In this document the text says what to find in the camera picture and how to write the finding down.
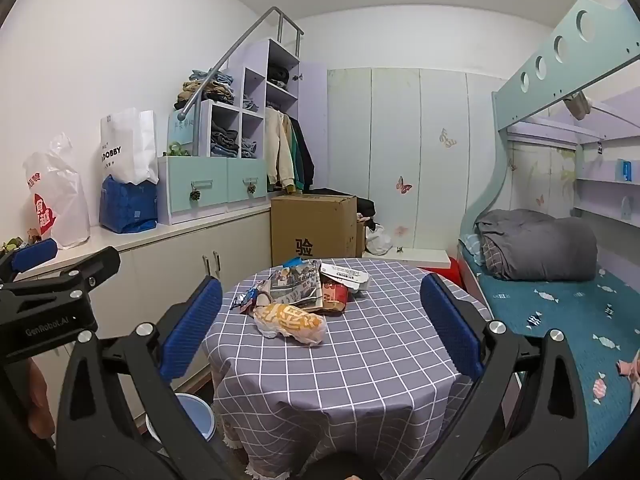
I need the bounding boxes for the grey metal handrail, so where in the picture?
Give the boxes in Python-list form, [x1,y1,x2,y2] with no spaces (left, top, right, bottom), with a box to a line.
[179,6,305,158]

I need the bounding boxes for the folded jeans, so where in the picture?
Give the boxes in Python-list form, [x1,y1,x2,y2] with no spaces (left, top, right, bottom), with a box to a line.
[210,130,258,159]

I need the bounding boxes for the black cloth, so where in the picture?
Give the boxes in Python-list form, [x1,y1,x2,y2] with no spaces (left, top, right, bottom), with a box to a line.
[305,187,376,221]

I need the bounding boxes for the lilac cube shelf unit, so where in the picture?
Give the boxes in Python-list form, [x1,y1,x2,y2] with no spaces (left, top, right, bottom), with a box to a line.
[192,38,328,192]

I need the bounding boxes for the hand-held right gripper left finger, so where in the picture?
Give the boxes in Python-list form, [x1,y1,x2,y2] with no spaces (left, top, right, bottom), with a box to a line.
[54,275,246,480]

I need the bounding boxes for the teal printed bedsheet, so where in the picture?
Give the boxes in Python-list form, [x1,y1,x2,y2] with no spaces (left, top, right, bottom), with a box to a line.
[457,235,640,466]

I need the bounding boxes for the red plastic stool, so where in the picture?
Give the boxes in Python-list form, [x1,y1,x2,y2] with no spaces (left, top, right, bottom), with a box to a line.
[422,256,466,291]

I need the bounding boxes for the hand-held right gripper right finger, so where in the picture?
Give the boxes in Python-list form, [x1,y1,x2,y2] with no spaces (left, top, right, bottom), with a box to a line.
[419,273,599,480]

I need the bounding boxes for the small white plastic bag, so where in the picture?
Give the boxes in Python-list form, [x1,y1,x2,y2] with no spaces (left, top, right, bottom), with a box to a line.
[365,224,394,256]

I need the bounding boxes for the grey checked tablecloth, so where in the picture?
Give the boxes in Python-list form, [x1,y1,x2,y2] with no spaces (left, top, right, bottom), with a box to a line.
[202,258,493,480]

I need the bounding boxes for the white paper bag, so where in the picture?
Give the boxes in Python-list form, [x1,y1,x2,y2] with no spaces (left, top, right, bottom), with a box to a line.
[99,107,160,186]

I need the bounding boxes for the brown cardboard box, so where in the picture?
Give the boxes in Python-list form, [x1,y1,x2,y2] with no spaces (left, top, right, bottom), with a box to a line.
[270,194,358,267]

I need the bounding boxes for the cream hanging jacket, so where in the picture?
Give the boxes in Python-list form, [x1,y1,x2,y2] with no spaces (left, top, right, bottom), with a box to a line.
[264,107,296,193]

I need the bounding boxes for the blue and white paper box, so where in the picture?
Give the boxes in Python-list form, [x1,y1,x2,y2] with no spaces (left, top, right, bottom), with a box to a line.
[320,261,371,293]

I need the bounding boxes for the grey hanging cloth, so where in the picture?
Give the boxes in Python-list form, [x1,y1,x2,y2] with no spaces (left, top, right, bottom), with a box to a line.
[565,91,594,121]

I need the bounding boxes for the low white cabinet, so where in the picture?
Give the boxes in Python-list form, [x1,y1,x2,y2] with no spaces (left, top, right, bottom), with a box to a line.
[10,200,273,411]

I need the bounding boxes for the pale green wardrobe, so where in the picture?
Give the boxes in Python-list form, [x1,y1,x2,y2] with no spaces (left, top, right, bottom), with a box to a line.
[326,66,508,261]

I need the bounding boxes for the pile of folded clothes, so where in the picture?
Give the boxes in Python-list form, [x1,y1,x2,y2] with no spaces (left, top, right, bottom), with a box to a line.
[174,69,236,111]

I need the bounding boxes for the printed foil snack bag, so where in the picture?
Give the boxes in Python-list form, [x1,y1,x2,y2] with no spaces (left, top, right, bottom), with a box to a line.
[260,259,325,316]

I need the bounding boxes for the white red printed plastic bag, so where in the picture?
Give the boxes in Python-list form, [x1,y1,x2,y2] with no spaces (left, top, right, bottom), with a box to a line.
[22,132,92,251]

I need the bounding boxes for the white step board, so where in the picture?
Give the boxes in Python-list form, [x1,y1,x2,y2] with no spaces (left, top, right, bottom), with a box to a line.
[362,247,453,267]

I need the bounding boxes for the blue woven bag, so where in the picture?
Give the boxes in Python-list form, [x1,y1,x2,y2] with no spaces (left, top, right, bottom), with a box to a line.
[98,175,160,234]

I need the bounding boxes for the grey folded blanket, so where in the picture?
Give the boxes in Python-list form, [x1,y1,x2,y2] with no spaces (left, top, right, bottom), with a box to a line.
[474,208,598,282]

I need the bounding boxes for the small red white wrapper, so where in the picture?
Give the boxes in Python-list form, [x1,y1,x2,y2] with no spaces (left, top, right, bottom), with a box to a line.
[231,285,273,316]

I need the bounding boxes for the yellow snack bag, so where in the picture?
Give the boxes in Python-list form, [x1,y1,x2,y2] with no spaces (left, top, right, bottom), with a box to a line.
[254,302,328,347]

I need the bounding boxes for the teal drawer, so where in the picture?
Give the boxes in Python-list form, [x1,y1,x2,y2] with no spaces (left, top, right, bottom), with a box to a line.
[226,158,269,212]
[158,156,228,225]

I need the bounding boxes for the teal bunk bed frame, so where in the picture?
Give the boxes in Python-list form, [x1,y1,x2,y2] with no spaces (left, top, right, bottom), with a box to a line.
[457,0,640,311]

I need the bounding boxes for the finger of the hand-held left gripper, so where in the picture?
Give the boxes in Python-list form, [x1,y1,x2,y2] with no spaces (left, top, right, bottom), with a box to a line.
[14,246,122,306]
[0,238,59,281]

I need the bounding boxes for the dark hanging jackets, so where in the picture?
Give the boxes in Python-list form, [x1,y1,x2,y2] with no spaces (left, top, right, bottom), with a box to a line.
[287,115,316,193]

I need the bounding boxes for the dark folded clothes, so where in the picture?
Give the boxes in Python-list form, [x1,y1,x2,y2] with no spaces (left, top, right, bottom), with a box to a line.
[266,63,292,89]

